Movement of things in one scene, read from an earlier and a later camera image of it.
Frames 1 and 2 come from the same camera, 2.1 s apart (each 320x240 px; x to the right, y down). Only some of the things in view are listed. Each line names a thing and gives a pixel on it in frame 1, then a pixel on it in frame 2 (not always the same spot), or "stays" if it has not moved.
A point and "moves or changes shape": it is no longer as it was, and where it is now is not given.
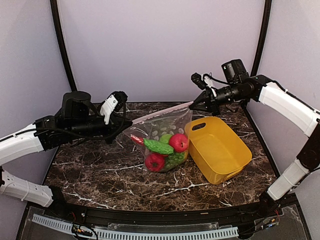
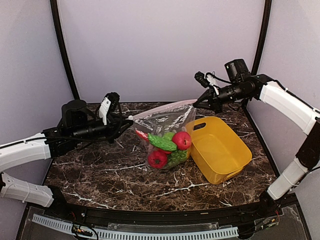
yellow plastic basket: x=216 y=149 stays
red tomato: x=155 y=161 moves or changes shape
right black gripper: x=211 y=103 stays
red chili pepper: x=138 y=140 to x=144 y=136
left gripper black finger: x=124 y=123 stays
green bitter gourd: x=158 y=147 to x=161 y=142
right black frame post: x=262 y=40 stays
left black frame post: x=56 y=12 stays
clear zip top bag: x=162 y=138 moves or changes shape
